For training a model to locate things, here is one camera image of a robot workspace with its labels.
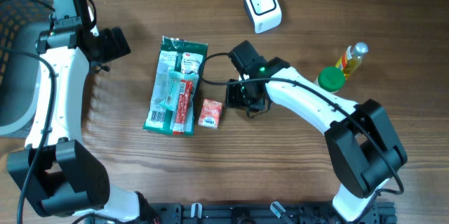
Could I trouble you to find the white barcode scanner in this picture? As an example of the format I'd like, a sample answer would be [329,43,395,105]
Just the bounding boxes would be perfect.
[243,0,282,34]

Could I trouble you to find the green lid jar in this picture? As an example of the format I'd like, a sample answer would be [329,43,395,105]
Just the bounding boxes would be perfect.
[314,67,346,93]

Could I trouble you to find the red small carton box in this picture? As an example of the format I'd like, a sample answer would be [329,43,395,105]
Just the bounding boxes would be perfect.
[198,99,223,129]

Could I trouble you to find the red toothpaste tube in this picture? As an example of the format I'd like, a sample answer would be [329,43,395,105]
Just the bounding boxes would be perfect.
[173,80,193,134]

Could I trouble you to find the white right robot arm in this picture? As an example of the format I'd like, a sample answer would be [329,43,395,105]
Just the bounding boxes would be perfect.
[227,55,408,223]

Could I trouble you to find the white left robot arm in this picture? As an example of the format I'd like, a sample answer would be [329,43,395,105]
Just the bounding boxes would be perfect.
[7,0,160,223]

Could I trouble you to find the black mounting rail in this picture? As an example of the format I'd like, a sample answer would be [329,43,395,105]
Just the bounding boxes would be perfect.
[83,201,397,224]

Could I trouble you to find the yellow oil bottle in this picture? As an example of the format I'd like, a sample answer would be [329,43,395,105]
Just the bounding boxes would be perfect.
[335,42,369,79]

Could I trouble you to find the green glove package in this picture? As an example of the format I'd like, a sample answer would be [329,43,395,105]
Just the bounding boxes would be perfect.
[143,37,208,136]

